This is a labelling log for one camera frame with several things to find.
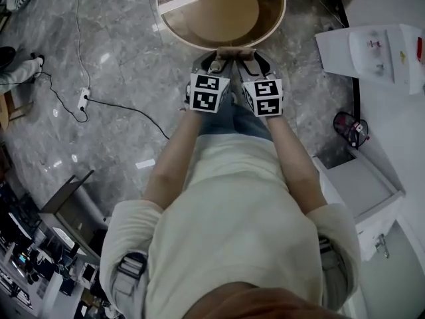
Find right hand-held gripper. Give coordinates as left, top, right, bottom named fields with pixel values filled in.
left=234, top=51, right=286, bottom=118

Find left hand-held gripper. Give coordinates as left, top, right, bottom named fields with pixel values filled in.
left=185, top=52, right=234, bottom=114

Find person's right forearm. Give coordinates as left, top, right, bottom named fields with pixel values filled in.
left=264, top=115, right=329, bottom=214

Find person's left forearm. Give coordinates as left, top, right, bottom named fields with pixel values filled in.
left=141, top=108, right=204, bottom=211

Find blue jeans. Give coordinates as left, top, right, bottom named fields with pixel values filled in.
left=198, top=93, right=275, bottom=142

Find black mesh pouch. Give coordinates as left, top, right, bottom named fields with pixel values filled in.
left=332, top=110, right=371, bottom=151

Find white power strip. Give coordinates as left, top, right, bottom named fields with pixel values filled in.
left=77, top=87, right=92, bottom=112

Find white drawer cabinet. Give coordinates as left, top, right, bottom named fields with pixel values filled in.
left=312, top=146, right=406, bottom=263

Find cream shirt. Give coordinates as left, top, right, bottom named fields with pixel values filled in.
left=98, top=133, right=363, bottom=319

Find grey cardboard box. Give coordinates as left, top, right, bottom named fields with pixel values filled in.
left=37, top=169, right=110, bottom=266

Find wooden stool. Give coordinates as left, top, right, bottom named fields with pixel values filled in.
left=0, top=90, right=35, bottom=131

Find cluttered workbench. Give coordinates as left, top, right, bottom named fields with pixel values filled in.
left=0, top=177, right=102, bottom=319

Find black cable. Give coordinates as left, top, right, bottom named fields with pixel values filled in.
left=30, top=52, right=90, bottom=124
left=84, top=95, right=171, bottom=140

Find grey shoulder strap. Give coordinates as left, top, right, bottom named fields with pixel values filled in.
left=317, top=235, right=349, bottom=298
left=111, top=251, right=149, bottom=319

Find metal door handle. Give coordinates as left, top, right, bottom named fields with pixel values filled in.
left=374, top=233, right=390, bottom=259

